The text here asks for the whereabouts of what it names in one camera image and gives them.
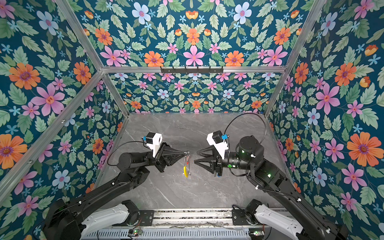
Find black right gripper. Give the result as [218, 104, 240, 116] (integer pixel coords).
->
[195, 145, 256, 178]

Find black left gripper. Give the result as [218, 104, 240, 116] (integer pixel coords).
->
[138, 142, 185, 174]

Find large black yellow keyring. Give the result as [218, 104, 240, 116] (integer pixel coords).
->
[183, 152, 191, 178]

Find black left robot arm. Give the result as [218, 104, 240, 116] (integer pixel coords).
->
[42, 143, 188, 240]

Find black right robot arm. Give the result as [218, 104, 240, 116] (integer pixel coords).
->
[194, 133, 349, 240]

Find white ventilation grille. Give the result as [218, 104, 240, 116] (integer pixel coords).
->
[84, 228, 251, 240]

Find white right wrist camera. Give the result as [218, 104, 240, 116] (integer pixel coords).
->
[207, 131, 229, 159]

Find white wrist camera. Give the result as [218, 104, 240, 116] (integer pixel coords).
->
[207, 131, 229, 159]
[143, 132, 163, 158]

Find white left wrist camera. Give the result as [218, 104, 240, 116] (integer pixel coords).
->
[143, 132, 163, 158]

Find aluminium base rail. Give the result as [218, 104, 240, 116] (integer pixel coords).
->
[140, 208, 263, 229]

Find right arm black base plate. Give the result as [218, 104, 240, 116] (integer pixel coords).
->
[232, 204, 260, 226]

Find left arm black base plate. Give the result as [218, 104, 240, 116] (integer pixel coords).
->
[113, 210, 155, 227]

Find black wall hook rack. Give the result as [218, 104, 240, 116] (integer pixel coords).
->
[160, 67, 224, 74]

